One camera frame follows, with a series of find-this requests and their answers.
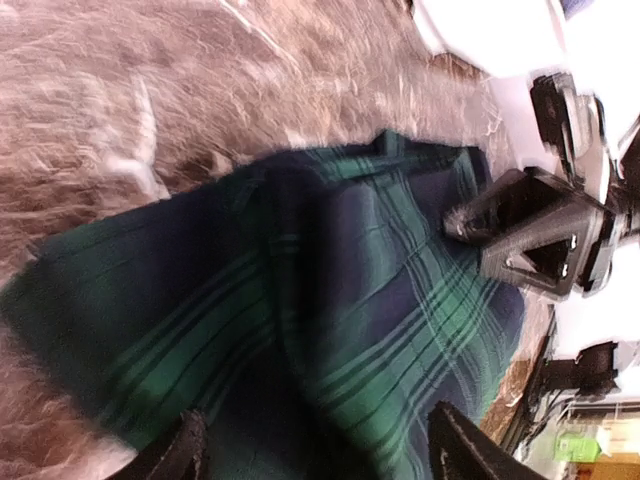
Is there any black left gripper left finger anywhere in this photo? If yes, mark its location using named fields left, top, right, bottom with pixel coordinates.
left=108, top=410, right=208, bottom=480

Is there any dark green plaid garment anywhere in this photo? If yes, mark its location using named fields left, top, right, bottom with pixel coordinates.
left=1, top=131, right=525, bottom=479

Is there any black aluminium front rail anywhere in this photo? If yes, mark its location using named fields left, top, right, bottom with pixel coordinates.
left=499, top=306, right=557, bottom=455

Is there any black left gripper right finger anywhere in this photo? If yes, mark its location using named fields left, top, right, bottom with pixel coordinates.
left=428, top=401, right=544, bottom=480

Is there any white plastic laundry bin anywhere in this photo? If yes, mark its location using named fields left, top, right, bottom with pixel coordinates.
left=412, top=0, right=567, bottom=78

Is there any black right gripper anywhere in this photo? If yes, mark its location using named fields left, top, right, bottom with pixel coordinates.
left=442, top=167, right=620, bottom=299

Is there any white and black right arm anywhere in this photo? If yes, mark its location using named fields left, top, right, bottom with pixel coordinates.
left=443, top=73, right=639, bottom=398

